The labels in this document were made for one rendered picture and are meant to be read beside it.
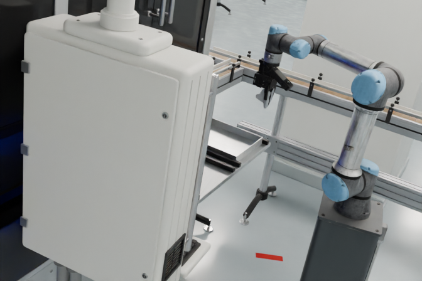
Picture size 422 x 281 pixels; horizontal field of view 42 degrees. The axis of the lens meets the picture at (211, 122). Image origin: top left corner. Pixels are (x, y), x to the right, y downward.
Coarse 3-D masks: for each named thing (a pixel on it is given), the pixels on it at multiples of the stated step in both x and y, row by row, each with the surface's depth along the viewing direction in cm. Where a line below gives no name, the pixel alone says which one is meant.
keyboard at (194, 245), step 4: (192, 240) 189; (196, 240) 190; (192, 244) 188; (196, 244) 190; (200, 244) 191; (192, 248) 187; (196, 248) 188; (184, 252) 183; (188, 252) 185; (192, 252) 186; (184, 256) 182; (188, 256) 183; (184, 260) 181; (184, 264) 181
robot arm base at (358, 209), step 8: (352, 200) 223; (360, 200) 223; (368, 200) 224; (336, 208) 229; (344, 208) 225; (352, 208) 224; (360, 208) 223; (368, 208) 225; (352, 216) 224; (360, 216) 224; (368, 216) 227
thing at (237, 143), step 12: (216, 120) 263; (216, 132) 257; (228, 132) 259; (240, 132) 258; (216, 144) 246; (228, 144) 248; (240, 144) 250; (252, 144) 244; (228, 156) 234; (240, 156) 235
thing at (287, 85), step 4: (272, 68) 231; (276, 68) 233; (272, 72) 231; (276, 72) 231; (280, 72) 233; (272, 76) 231; (276, 76) 230; (280, 76) 230; (284, 76) 233; (276, 80) 231; (280, 80) 230; (284, 80) 230; (288, 80) 231; (280, 84) 230; (284, 84) 229; (288, 84) 230; (292, 84) 232; (284, 88) 230; (288, 88) 230
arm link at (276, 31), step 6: (276, 24) 227; (270, 30) 225; (276, 30) 223; (282, 30) 223; (270, 36) 226; (276, 36) 224; (270, 42) 226; (276, 42) 224; (270, 48) 227; (276, 48) 226
